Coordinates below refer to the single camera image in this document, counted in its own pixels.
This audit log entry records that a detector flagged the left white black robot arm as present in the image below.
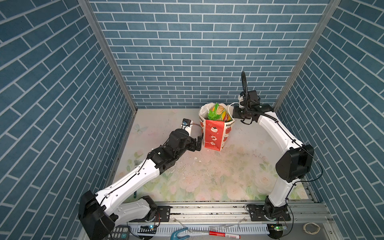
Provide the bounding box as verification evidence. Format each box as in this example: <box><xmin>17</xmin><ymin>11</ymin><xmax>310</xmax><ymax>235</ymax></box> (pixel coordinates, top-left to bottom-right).
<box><xmin>78</xmin><ymin>127</ymin><xmax>203</xmax><ymax>240</ymax></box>

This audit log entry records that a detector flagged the black calculator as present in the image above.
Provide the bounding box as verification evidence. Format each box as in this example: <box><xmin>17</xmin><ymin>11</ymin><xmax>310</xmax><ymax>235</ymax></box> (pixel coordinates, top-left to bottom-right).
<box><xmin>104</xmin><ymin>227</ymin><xmax>130</xmax><ymax>240</ymax></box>

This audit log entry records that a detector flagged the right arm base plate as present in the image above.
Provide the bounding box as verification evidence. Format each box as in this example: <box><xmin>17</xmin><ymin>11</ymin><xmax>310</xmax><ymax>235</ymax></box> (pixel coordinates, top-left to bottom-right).
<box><xmin>245</xmin><ymin>204</ymin><xmax>291</xmax><ymax>222</ymax></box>

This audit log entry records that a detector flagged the aluminium rail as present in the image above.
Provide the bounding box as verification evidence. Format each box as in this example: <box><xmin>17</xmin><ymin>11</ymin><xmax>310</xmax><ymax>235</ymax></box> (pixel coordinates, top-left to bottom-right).
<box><xmin>85</xmin><ymin>201</ymin><xmax>335</xmax><ymax>226</ymax></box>

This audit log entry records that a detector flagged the red marker pen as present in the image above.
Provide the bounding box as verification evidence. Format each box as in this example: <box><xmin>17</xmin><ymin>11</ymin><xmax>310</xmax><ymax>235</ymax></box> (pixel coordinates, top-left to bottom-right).
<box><xmin>209</xmin><ymin>231</ymin><xmax>241</xmax><ymax>239</ymax></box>

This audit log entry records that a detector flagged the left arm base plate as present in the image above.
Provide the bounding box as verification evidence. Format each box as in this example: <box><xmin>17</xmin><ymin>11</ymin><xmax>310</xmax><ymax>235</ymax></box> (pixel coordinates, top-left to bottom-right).
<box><xmin>130</xmin><ymin>206</ymin><xmax>171</xmax><ymax>223</ymax></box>

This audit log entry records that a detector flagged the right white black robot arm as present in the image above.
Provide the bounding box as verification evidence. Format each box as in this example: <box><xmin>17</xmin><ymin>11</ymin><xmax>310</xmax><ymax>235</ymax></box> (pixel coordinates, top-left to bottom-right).
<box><xmin>233</xmin><ymin>90</ymin><xmax>314</xmax><ymax>221</ymax></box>

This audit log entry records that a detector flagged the green chips bag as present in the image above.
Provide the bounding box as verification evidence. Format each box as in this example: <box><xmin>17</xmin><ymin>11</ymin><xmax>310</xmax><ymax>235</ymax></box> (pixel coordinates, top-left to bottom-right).
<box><xmin>208</xmin><ymin>103</ymin><xmax>232</xmax><ymax>122</ymax></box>

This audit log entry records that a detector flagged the rubber band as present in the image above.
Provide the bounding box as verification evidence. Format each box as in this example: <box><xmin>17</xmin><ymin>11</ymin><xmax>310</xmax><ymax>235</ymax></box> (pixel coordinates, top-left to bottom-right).
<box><xmin>303</xmin><ymin>223</ymin><xmax>321</xmax><ymax>235</ymax></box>

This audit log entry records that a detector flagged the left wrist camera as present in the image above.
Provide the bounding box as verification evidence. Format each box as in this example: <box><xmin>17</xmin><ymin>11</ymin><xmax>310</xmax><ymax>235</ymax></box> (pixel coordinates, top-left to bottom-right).
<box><xmin>182</xmin><ymin>119</ymin><xmax>193</xmax><ymax>135</ymax></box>

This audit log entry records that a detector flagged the red white paper bag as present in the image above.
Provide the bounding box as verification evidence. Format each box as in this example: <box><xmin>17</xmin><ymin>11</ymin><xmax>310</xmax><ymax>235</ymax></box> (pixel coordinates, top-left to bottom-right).
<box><xmin>199</xmin><ymin>103</ymin><xmax>236</xmax><ymax>151</ymax></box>

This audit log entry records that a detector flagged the white cable duct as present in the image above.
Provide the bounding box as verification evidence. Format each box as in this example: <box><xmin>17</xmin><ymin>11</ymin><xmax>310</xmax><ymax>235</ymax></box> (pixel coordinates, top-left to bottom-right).
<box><xmin>130</xmin><ymin>224</ymin><xmax>270</xmax><ymax>237</ymax></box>

